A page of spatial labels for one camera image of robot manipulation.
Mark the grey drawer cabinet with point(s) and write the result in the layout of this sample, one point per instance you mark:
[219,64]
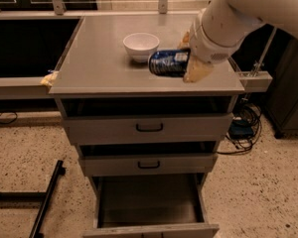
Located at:
[97,65]

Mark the grey horizontal rail beam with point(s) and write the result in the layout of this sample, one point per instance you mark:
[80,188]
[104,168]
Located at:
[17,88]

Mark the blue pepsi can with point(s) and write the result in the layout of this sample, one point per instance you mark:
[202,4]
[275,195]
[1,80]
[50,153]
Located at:
[169,63]

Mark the grey bottom drawer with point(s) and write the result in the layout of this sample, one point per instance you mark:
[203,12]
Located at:
[161,206]

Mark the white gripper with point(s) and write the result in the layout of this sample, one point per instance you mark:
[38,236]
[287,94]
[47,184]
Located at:
[205,49]

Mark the grey drawer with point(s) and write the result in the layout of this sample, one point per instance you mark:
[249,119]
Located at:
[100,121]
[121,160]
[161,206]

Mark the white ceramic bowl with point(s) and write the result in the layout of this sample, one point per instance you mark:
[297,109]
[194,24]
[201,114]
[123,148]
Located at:
[140,46]

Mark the black metal floor stand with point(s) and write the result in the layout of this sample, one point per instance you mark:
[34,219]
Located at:
[43,198]

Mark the black middle drawer handle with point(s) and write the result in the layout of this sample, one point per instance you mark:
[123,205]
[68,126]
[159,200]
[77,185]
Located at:
[148,165]

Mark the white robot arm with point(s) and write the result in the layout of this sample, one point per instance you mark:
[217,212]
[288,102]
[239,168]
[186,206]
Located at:
[219,30]

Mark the metal diagonal rod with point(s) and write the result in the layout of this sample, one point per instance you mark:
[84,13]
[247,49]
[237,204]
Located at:
[259,64]

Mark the grey middle drawer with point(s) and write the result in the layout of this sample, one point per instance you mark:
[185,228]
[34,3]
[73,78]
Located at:
[121,160]

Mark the black top drawer handle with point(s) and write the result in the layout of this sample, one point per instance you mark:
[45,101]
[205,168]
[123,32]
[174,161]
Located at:
[149,128]

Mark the yellow tape scrap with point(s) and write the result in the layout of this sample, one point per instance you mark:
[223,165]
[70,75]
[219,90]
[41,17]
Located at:
[49,79]

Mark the blue box on floor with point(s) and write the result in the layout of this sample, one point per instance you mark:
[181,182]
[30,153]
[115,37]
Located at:
[240,129]

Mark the grey top drawer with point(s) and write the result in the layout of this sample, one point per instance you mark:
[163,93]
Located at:
[100,121]

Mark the black drawer handle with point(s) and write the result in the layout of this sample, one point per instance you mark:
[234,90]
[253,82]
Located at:
[148,165]
[149,128]

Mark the dark grey side cabinet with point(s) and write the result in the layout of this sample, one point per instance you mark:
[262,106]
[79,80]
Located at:
[281,99]

